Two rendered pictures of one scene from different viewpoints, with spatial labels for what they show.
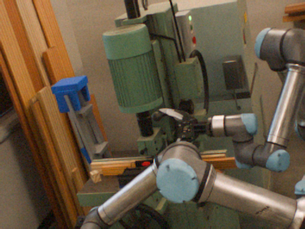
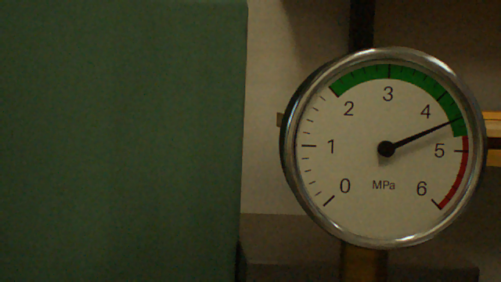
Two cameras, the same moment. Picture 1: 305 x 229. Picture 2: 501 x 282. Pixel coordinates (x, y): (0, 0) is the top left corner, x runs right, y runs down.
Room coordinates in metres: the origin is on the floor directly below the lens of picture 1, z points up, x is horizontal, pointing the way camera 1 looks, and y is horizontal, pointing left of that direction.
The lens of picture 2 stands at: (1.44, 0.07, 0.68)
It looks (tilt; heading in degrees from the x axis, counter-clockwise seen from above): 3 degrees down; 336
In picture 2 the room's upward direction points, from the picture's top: 2 degrees clockwise
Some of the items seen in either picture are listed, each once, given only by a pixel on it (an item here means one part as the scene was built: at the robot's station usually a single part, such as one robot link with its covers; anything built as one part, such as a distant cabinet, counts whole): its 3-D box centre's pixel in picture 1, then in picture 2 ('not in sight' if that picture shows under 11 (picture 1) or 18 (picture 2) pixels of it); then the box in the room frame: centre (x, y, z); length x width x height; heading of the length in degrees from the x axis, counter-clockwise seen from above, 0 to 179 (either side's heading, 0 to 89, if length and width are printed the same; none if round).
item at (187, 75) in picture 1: (189, 78); not in sight; (2.16, -0.14, 1.23); 0.09 x 0.08 x 0.15; 160
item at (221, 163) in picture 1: (171, 166); not in sight; (1.99, 0.01, 0.92); 0.62 x 0.02 x 0.04; 70
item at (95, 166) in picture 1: (156, 164); not in sight; (2.03, 0.06, 0.93); 0.60 x 0.02 x 0.05; 70
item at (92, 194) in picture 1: (150, 190); not in sight; (1.91, 0.11, 0.87); 0.61 x 0.30 x 0.06; 70
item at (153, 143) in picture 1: (152, 142); not in sight; (2.03, 0.06, 1.02); 0.14 x 0.07 x 0.09; 160
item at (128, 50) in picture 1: (133, 68); not in sight; (2.01, 0.07, 1.35); 0.18 x 0.18 x 0.31
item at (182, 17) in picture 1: (184, 31); not in sight; (2.26, -0.17, 1.40); 0.10 x 0.06 x 0.16; 160
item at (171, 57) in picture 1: (162, 90); not in sight; (2.28, -0.03, 1.16); 0.22 x 0.22 x 0.72; 70
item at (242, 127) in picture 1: (241, 126); not in sight; (1.69, -0.26, 1.15); 0.11 x 0.08 x 0.09; 70
